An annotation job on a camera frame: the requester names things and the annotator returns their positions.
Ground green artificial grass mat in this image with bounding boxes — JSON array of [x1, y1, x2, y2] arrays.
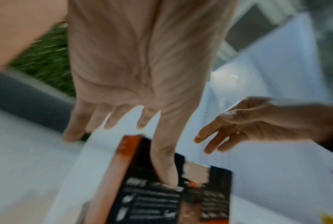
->
[[10, 22, 76, 97]]

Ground dark grey panel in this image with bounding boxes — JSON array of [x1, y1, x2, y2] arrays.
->
[[224, 4, 277, 53]]

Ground large white sheet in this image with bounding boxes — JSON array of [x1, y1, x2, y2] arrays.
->
[[49, 12, 333, 224]]

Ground person's left forearm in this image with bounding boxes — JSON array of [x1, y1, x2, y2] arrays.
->
[[0, 0, 69, 74]]

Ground black and orange carton box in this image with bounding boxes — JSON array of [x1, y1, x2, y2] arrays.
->
[[83, 134, 234, 224]]

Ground person's right hand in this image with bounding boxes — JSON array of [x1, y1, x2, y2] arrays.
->
[[194, 96, 322, 155]]

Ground person's left hand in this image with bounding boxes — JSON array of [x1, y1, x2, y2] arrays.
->
[[63, 0, 239, 187]]

